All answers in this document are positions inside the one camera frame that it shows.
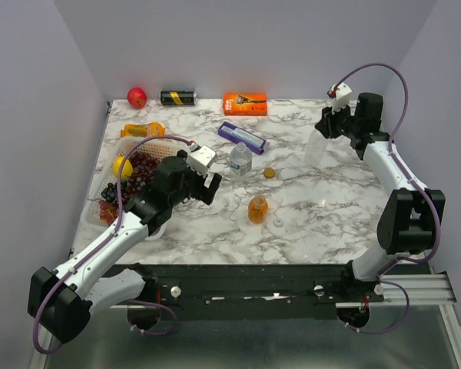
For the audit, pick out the dark blue grapes bunch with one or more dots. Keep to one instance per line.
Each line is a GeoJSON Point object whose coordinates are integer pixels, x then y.
{"type": "Point", "coordinates": [110, 192]}

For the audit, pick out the large clear plastic bottle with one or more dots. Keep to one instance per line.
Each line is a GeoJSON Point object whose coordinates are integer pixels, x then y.
{"type": "Point", "coordinates": [315, 149]}

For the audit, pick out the orange bottle cap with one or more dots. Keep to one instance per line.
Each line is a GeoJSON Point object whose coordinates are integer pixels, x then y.
{"type": "Point", "coordinates": [269, 173]}

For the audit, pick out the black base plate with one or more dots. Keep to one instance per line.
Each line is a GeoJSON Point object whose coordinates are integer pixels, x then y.
{"type": "Point", "coordinates": [234, 278]}

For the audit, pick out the dark red grapes bunch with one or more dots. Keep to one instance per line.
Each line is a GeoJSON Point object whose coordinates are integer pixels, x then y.
{"type": "Point", "coordinates": [144, 166]}

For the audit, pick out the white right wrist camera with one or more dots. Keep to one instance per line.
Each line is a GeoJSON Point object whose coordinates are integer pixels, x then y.
{"type": "Point", "coordinates": [340, 95]}

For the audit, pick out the purple toothpaste box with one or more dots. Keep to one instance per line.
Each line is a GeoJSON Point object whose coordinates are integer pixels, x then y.
{"type": "Point", "coordinates": [238, 135]}

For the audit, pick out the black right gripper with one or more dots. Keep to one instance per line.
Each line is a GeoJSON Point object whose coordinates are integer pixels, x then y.
{"type": "Point", "coordinates": [326, 125]}

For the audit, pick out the orange juice bottle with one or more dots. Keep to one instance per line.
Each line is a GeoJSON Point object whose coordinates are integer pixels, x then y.
{"type": "Point", "coordinates": [257, 209]}

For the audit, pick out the white bottle cap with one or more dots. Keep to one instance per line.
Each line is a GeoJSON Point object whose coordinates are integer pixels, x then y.
{"type": "Point", "coordinates": [278, 222]}

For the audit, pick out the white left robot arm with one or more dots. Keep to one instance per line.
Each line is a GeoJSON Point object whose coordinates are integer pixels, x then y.
{"type": "Point", "coordinates": [62, 300]}

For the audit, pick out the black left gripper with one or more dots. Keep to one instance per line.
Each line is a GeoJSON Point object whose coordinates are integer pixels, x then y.
{"type": "Point", "coordinates": [213, 188]}

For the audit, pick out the red apple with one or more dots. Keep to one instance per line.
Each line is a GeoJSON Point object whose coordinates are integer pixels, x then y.
{"type": "Point", "coordinates": [137, 98]}

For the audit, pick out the orange razor box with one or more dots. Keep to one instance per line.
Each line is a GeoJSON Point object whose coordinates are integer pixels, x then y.
{"type": "Point", "coordinates": [245, 104]}

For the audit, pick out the small water bottle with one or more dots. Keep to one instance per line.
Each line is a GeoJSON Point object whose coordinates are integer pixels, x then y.
{"type": "Point", "coordinates": [240, 160]}

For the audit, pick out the orange snack bag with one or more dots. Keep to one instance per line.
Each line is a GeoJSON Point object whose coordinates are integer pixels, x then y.
{"type": "Point", "coordinates": [151, 129]}

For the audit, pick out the light red grapes bunch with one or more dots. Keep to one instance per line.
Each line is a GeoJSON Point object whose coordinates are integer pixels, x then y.
{"type": "Point", "coordinates": [108, 212]}

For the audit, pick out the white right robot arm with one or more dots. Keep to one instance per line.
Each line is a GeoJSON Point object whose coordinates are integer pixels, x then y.
{"type": "Point", "coordinates": [411, 221]}

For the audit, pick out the aluminium mounting rail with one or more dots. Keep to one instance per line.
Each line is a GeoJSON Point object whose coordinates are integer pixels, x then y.
{"type": "Point", "coordinates": [407, 292]}

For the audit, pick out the black gold can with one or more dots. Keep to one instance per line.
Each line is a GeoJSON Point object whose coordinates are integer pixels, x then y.
{"type": "Point", "coordinates": [178, 98]}

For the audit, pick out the white plastic basket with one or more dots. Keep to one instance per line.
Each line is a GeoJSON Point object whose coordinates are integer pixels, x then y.
{"type": "Point", "coordinates": [157, 148]}

